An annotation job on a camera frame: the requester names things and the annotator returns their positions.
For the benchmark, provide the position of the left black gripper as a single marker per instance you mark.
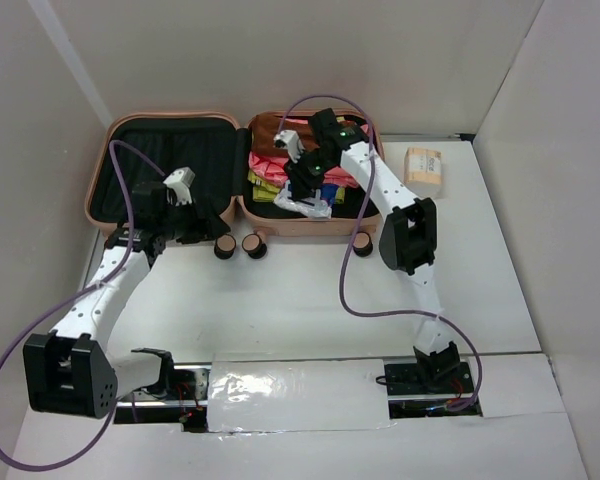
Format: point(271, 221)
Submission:
point(204, 229)

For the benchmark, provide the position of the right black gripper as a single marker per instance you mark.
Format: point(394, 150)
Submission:
point(299, 185)

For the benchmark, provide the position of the blue white wet wipes pack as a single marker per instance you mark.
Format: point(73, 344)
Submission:
point(317, 206)

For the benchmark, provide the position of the pink patterned garment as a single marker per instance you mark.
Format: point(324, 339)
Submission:
point(268, 168)

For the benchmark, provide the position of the yellow-green shorts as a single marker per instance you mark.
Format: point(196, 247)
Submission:
point(265, 192)

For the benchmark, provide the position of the brown towel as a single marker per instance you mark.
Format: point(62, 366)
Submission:
point(265, 126)

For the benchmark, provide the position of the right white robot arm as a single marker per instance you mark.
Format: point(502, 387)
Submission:
point(408, 239)

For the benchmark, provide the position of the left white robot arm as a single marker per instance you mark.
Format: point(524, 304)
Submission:
point(69, 370)

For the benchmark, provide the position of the orange tissue pack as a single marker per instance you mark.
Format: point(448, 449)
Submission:
point(423, 171)

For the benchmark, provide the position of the pink open suitcase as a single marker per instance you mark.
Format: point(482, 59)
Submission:
point(216, 148)

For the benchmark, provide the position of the white taped cover sheet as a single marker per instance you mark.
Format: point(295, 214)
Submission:
point(247, 395)

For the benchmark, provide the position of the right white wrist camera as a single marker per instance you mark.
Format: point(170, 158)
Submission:
point(290, 141)

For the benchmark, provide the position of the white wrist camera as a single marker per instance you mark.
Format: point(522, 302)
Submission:
point(290, 141)
point(179, 184)

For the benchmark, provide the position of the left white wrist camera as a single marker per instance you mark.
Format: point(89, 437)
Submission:
point(179, 184)

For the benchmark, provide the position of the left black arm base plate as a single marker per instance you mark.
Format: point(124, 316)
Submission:
point(183, 405)

